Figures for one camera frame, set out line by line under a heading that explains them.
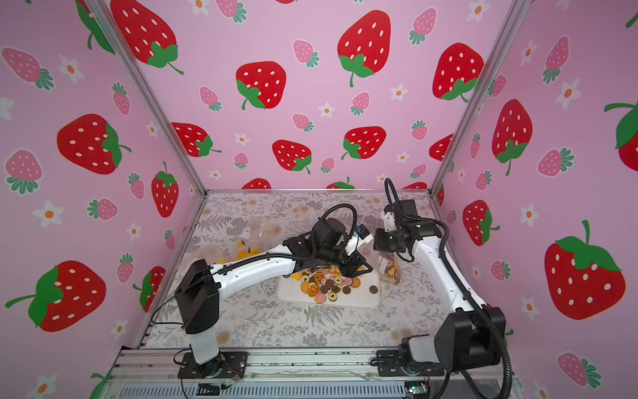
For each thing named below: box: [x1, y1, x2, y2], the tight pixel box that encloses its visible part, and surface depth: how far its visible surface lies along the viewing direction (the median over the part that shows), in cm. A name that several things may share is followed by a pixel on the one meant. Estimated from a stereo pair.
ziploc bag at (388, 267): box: [376, 251, 402, 286], surface depth 89 cm
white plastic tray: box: [276, 270, 381, 309], surface depth 90 cm
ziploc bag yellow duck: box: [230, 217, 284, 262], surface depth 102 cm
